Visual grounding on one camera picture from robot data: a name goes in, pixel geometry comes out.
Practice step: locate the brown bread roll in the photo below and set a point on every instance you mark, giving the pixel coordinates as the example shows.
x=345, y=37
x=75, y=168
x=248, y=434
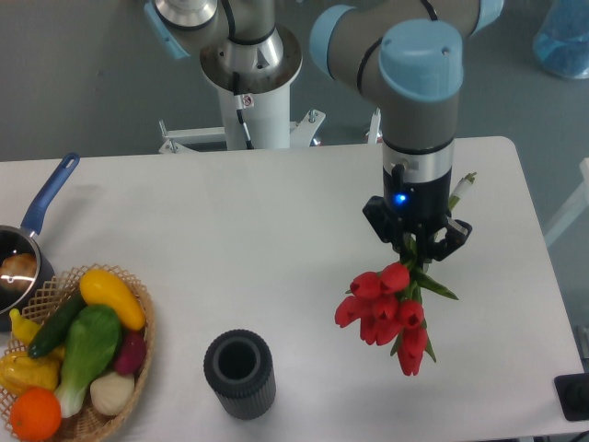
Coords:
x=18, y=272

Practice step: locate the orange fruit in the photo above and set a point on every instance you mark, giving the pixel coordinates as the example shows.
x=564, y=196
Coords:
x=35, y=415

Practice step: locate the yellow banana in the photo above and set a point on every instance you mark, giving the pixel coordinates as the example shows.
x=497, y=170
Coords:
x=22, y=328

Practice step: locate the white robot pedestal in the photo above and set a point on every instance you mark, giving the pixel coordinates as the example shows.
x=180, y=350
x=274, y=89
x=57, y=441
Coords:
x=250, y=121

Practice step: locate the blue handled saucepan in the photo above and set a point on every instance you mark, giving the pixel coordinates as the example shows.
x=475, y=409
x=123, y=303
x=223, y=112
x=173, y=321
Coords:
x=23, y=239

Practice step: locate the woven wicker basket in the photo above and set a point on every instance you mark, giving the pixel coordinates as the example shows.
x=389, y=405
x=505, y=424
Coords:
x=90, y=424

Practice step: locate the blue translucent container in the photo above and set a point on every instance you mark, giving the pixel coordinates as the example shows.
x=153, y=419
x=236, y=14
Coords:
x=561, y=44

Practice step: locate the yellow corn pumpkin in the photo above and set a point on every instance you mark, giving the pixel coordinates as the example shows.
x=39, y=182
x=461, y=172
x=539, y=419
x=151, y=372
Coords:
x=20, y=373

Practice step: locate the green bok choy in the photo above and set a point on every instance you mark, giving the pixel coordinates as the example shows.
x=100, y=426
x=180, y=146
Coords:
x=90, y=345

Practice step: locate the purple red radish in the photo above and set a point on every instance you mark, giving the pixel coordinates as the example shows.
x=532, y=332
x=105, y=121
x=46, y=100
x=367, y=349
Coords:
x=131, y=355

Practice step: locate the dark grey ribbed vase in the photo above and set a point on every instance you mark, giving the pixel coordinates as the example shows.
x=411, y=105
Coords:
x=238, y=367

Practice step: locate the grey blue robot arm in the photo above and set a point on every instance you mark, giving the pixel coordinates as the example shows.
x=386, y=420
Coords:
x=404, y=57

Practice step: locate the dark green cucumber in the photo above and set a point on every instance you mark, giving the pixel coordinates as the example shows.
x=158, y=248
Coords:
x=54, y=331

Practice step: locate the yellow squash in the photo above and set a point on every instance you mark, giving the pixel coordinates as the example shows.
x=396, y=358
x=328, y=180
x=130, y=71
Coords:
x=98, y=286

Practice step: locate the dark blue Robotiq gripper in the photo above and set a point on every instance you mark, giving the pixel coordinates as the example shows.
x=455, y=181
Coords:
x=415, y=204

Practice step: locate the red tulip bouquet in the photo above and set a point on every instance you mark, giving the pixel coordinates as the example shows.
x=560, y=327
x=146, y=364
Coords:
x=388, y=305

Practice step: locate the white frame at right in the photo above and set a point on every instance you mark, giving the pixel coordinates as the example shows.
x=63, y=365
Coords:
x=570, y=210

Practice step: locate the white garlic bulb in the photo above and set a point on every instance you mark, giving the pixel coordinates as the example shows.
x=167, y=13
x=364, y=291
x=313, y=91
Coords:
x=110, y=393

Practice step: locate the black device at edge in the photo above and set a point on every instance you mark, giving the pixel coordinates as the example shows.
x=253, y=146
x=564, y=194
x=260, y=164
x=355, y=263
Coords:
x=572, y=391

